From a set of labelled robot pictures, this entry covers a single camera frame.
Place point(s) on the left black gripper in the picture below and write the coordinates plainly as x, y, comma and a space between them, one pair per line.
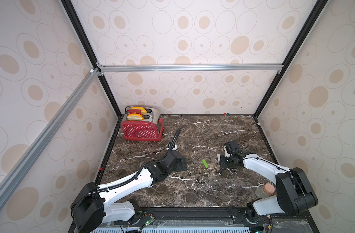
180, 166

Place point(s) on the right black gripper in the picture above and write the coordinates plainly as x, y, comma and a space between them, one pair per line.
224, 163

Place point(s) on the green usb drive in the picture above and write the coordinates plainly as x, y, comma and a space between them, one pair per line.
205, 163

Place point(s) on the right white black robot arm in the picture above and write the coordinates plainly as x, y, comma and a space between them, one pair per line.
294, 193

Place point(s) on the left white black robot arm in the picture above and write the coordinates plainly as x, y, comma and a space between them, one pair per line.
98, 204

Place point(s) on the clear jar pink lid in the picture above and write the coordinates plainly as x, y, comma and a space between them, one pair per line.
265, 191

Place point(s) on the red toaster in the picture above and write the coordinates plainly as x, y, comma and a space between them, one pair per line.
149, 129

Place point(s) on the back toast slice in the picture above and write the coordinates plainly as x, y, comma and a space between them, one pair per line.
137, 110

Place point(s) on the toast slice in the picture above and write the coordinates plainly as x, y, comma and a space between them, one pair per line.
135, 116
137, 110

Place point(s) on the front toast slice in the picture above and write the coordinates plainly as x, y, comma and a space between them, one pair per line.
135, 116

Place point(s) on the horizontal aluminium bar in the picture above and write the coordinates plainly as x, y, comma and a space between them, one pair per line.
181, 68

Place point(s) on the left diagonal aluminium bar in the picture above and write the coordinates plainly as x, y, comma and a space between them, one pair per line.
19, 171

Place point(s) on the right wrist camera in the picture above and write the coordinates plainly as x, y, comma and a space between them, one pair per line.
232, 148

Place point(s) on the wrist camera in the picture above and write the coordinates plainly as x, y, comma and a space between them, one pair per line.
172, 146
232, 148

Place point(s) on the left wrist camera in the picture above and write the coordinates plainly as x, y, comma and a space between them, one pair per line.
172, 146

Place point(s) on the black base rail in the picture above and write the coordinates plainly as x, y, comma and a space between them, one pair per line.
209, 220

